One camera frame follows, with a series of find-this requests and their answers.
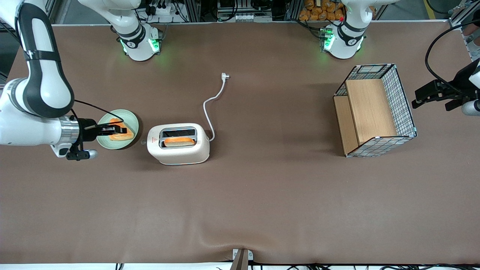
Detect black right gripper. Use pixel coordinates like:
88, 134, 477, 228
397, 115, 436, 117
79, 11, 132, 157
77, 118, 128, 143

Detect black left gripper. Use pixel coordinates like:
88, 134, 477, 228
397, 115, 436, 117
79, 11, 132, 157
411, 59, 480, 110

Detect white two-slot toaster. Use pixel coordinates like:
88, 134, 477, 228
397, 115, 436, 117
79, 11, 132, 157
140, 123, 211, 166

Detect triangular golden pastry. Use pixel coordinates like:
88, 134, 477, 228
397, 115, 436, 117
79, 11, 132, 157
108, 118, 135, 141

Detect pale green plate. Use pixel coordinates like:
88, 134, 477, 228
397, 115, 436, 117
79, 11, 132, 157
96, 109, 140, 150

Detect wooden shelf insert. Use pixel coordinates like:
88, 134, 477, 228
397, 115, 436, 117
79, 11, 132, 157
333, 78, 399, 155

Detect toast slice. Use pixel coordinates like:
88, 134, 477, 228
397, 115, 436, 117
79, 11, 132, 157
164, 137, 196, 147

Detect white power strip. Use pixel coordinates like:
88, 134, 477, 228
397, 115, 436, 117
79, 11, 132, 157
147, 2, 174, 16

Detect bag of bread rolls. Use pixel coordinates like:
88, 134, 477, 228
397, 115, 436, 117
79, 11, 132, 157
298, 0, 346, 22

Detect brown table cover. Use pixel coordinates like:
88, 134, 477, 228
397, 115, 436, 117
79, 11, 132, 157
0, 21, 480, 265

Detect grey control box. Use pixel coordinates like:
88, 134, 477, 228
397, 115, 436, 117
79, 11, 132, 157
217, 0, 275, 23

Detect wire grid basket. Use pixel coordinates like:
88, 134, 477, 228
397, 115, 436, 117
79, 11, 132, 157
333, 63, 418, 158

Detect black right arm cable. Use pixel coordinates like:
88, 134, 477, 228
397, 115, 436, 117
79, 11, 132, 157
71, 99, 126, 130

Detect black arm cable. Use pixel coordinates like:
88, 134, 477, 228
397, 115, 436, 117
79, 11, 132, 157
71, 99, 126, 130
424, 21, 480, 95

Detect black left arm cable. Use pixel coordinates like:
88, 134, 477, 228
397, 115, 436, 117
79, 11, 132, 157
424, 21, 480, 95

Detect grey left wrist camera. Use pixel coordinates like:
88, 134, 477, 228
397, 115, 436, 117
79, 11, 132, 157
445, 98, 480, 116

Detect aluminium frame post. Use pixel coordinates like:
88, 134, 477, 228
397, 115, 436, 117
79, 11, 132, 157
448, 0, 480, 63

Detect white power cord with plug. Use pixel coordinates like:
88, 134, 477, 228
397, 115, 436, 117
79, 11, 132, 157
203, 72, 231, 143

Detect aluminium frame struts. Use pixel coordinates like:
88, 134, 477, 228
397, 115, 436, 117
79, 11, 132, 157
45, 0, 57, 26

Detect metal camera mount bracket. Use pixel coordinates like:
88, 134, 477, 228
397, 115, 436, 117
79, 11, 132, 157
230, 248, 254, 270

